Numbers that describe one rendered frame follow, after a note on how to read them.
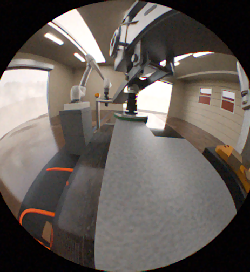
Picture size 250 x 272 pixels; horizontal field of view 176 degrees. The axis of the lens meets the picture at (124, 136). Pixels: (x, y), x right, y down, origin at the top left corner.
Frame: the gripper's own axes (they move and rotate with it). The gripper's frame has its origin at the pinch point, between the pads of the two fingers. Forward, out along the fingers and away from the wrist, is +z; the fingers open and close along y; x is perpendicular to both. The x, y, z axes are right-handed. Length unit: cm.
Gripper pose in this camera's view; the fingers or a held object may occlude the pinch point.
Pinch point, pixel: (106, 104)
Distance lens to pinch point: 134.1
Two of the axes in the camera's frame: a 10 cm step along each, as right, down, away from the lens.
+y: 5.5, 4.6, -7.0
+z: -0.8, 8.6, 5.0
